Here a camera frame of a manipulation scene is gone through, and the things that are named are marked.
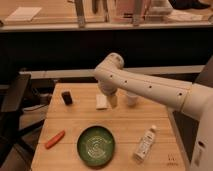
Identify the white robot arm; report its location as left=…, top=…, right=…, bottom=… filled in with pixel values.
left=94, top=53, right=213, bottom=171

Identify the white rectangular sponge block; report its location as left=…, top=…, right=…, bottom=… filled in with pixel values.
left=96, top=94, right=108, bottom=110

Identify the white paper cup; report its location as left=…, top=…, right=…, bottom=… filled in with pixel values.
left=126, top=92, right=138, bottom=107

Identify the green ceramic plate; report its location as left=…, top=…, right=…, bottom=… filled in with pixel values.
left=77, top=126, right=115, bottom=167

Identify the white plastic bottle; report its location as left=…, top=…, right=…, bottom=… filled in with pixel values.
left=133, top=125, right=157, bottom=163

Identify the orange marker pen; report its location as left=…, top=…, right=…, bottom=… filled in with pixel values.
left=44, top=130, right=65, bottom=149

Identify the white paper sheet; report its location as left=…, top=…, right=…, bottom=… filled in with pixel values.
left=6, top=7, right=41, bottom=22

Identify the metal rail bar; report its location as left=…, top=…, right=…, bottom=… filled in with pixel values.
left=20, top=65, right=204, bottom=79

